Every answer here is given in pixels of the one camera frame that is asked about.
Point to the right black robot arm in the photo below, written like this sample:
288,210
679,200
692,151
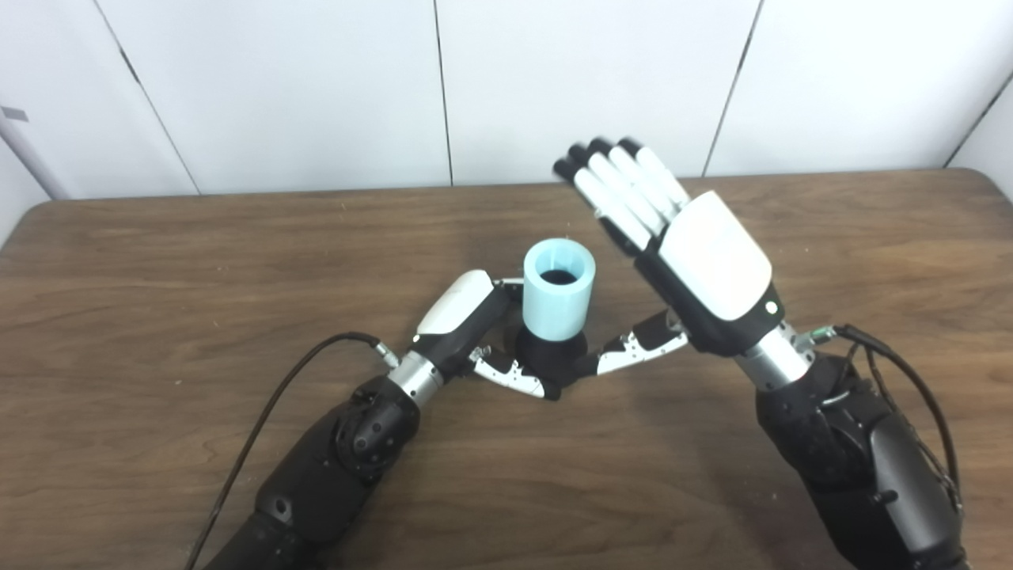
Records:
855,459

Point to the small gray wall tag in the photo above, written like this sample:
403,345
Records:
14,114

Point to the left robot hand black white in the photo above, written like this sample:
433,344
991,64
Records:
459,317

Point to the black wall panel hinge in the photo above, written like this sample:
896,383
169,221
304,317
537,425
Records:
129,66

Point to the black funnel-shaped nozzle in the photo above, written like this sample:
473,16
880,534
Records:
552,356

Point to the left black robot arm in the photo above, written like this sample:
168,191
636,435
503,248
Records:
324,483

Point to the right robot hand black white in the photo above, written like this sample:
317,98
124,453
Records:
708,269

